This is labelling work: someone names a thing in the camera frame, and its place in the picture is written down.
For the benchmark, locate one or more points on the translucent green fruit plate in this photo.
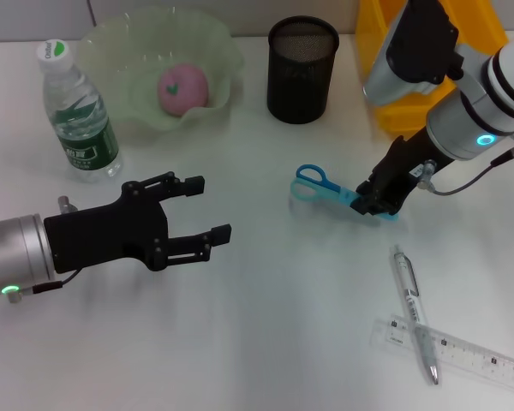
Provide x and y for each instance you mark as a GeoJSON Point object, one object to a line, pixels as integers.
{"type": "Point", "coordinates": [124, 64]}

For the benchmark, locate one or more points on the yellow plastic bin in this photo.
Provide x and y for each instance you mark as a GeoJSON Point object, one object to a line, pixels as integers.
{"type": "Point", "coordinates": [402, 115]}

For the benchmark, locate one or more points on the blue scissors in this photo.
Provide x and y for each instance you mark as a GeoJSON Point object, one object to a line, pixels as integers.
{"type": "Point", "coordinates": [325, 186]}

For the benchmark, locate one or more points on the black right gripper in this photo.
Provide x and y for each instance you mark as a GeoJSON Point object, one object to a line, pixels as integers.
{"type": "Point", "coordinates": [407, 167]}

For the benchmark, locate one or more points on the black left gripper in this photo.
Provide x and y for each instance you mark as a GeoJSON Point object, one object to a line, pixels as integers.
{"type": "Point", "coordinates": [103, 235]}

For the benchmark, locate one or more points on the clear silver ballpoint pen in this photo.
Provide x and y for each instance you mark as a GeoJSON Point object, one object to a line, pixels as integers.
{"type": "Point", "coordinates": [411, 295]}

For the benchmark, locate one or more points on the pink toy peach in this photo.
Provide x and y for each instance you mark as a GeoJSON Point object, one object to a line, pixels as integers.
{"type": "Point", "coordinates": [182, 87]}

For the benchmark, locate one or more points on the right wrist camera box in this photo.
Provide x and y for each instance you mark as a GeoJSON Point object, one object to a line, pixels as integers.
{"type": "Point", "coordinates": [420, 47]}

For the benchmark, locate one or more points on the black mesh pen cup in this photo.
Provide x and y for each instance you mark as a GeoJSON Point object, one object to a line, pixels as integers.
{"type": "Point", "coordinates": [302, 77]}

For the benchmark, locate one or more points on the clear green-label water bottle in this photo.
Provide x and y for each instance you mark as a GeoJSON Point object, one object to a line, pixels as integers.
{"type": "Point", "coordinates": [85, 145]}

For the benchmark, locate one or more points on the clear plastic ruler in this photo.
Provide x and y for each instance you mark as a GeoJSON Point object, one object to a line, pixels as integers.
{"type": "Point", "coordinates": [475, 357]}

